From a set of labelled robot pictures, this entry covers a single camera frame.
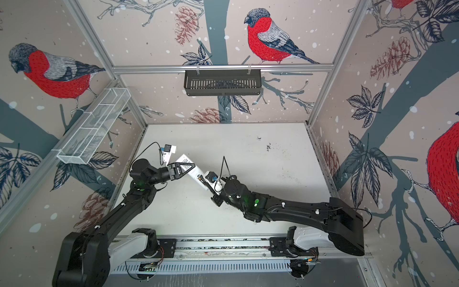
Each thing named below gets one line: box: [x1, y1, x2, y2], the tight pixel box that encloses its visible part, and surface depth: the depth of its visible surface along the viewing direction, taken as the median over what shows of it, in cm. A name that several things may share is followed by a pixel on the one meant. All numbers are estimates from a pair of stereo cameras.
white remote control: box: [175, 153, 209, 191], surface depth 73 cm
